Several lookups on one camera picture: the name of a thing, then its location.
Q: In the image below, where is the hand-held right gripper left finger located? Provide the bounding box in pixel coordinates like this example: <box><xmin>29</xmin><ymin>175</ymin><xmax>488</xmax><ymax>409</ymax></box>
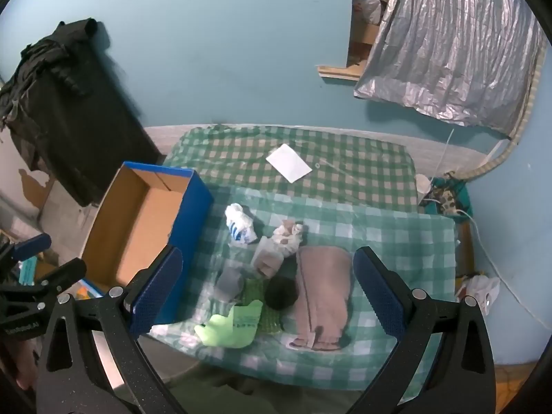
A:
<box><xmin>37</xmin><ymin>246</ymin><xmax>190</xmax><ymax>414</ymax></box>

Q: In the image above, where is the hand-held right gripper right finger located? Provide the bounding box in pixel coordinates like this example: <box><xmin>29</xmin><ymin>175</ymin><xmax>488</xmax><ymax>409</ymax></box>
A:
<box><xmin>345</xmin><ymin>246</ymin><xmax>496</xmax><ymax>414</ymax></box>

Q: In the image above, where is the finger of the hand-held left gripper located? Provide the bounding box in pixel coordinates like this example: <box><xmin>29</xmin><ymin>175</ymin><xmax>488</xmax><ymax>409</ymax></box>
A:
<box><xmin>0</xmin><ymin>233</ymin><xmax>52</xmax><ymax>265</ymax></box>
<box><xmin>23</xmin><ymin>258</ymin><xmax>88</xmax><ymax>299</ymax></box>

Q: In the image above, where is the pinkish brown towel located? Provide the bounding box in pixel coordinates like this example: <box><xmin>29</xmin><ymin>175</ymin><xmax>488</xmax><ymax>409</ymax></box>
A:
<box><xmin>288</xmin><ymin>246</ymin><xmax>354</xmax><ymax>351</ymax></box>

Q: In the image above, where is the blue cardboard box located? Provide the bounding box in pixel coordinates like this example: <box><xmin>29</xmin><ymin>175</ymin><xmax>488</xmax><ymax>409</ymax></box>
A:
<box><xmin>80</xmin><ymin>161</ymin><xmax>214</xmax><ymax>338</ymax></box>

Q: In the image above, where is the grey sock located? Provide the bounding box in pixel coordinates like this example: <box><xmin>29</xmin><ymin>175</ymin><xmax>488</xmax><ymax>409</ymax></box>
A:
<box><xmin>214</xmin><ymin>266</ymin><xmax>246</xmax><ymax>303</ymax></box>

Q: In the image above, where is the neon green sock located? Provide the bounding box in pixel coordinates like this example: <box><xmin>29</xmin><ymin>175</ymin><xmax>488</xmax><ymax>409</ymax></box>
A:
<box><xmin>194</xmin><ymin>299</ymin><xmax>264</xmax><ymax>348</ymax></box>

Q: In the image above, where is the black sock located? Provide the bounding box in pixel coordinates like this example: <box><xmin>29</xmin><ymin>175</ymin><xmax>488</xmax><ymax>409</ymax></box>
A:
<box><xmin>264</xmin><ymin>277</ymin><xmax>298</xmax><ymax>311</ymax></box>

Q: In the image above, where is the green knitted cloth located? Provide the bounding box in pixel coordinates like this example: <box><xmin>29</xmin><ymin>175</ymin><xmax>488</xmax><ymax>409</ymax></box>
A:
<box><xmin>239</xmin><ymin>278</ymin><xmax>283</xmax><ymax>335</ymax></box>

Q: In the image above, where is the plastic-wrapped beige cloth bundle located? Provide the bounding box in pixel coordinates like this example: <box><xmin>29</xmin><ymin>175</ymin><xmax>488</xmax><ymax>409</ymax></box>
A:
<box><xmin>251</xmin><ymin>220</ymin><xmax>307</xmax><ymax>279</ymax></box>

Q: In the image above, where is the teal box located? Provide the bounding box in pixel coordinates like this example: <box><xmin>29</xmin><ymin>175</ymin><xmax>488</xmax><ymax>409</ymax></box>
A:
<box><xmin>17</xmin><ymin>256</ymin><xmax>39</xmax><ymax>286</ymax></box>

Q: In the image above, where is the light green checked cloth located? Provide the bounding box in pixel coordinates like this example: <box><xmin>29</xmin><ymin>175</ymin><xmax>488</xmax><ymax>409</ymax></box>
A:
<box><xmin>149</xmin><ymin>185</ymin><xmax>458</xmax><ymax>391</ymax></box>

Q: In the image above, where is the crumpled white plastic bag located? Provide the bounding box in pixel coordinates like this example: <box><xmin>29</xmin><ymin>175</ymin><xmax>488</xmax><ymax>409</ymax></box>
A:
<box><xmin>456</xmin><ymin>274</ymin><xmax>501</xmax><ymax>315</ymax></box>

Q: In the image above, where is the white and blue plastic bag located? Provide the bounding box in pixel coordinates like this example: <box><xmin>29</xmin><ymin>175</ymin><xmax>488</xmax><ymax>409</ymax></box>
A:
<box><xmin>225</xmin><ymin>203</ymin><xmax>258</xmax><ymax>247</ymax></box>

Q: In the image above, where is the dark green checked bedsheet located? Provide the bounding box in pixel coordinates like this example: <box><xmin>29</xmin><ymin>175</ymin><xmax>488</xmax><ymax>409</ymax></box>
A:
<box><xmin>161</xmin><ymin>125</ymin><xmax>417</xmax><ymax>214</ymax></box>

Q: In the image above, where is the black hanging clothing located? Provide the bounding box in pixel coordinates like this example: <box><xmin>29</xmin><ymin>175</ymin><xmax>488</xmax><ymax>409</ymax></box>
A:
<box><xmin>0</xmin><ymin>18</ymin><xmax>167</xmax><ymax>208</ymax></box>

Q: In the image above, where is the white paper sheet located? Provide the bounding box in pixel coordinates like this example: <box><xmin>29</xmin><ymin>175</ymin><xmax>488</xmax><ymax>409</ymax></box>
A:
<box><xmin>265</xmin><ymin>144</ymin><xmax>313</xmax><ymax>183</ymax></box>

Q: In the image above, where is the wooden window sill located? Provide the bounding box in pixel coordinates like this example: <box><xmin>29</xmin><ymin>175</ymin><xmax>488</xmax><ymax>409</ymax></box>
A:
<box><xmin>318</xmin><ymin>65</ymin><xmax>367</xmax><ymax>82</ymax></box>

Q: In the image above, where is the silver foil curtain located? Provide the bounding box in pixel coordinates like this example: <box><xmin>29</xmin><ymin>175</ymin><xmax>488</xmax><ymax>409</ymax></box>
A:
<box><xmin>354</xmin><ymin>0</ymin><xmax>546</xmax><ymax>139</ymax></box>

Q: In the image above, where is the white cable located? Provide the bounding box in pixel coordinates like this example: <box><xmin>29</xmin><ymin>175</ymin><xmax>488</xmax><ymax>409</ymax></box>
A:
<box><xmin>457</xmin><ymin>209</ymin><xmax>552</xmax><ymax>328</ymax></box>

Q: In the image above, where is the beige woven strap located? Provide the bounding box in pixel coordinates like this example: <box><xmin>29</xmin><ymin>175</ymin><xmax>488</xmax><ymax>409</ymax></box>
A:
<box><xmin>468</xmin><ymin>47</ymin><xmax>548</xmax><ymax>179</ymax></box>

